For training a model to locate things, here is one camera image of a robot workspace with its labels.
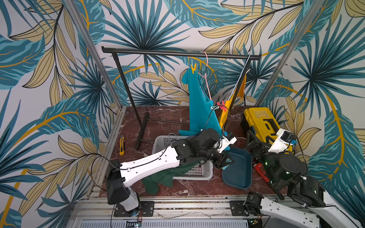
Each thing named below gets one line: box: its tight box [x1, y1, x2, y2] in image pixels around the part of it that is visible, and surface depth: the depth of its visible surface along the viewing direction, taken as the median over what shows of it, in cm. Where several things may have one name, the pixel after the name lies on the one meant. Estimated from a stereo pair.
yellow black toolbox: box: [240, 107, 281, 143], surface depth 93 cm
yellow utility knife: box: [119, 134, 125, 156], surface depth 97 cm
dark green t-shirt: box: [141, 158, 201, 195], surface depth 73 cm
